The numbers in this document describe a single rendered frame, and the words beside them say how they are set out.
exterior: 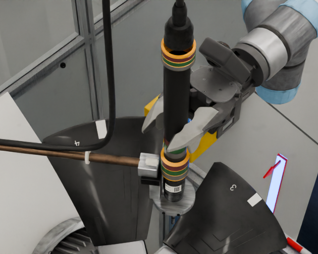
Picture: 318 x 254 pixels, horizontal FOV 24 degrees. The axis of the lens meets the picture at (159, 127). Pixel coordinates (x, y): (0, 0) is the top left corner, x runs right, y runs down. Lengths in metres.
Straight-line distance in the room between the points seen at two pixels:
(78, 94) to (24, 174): 0.73
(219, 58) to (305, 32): 0.21
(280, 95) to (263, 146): 1.80
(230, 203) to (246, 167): 1.47
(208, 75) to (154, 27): 1.25
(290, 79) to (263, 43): 0.14
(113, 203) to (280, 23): 0.45
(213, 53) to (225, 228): 0.56
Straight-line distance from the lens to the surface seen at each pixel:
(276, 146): 3.07
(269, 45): 1.12
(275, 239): 1.54
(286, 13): 1.17
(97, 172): 1.33
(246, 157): 3.02
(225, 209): 1.51
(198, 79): 1.07
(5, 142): 1.16
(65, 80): 2.10
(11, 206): 1.49
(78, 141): 1.33
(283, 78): 1.23
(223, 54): 1.00
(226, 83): 1.07
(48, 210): 1.53
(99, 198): 1.34
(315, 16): 1.19
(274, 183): 1.66
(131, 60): 2.31
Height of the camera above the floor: 2.48
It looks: 53 degrees down
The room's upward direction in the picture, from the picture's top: straight up
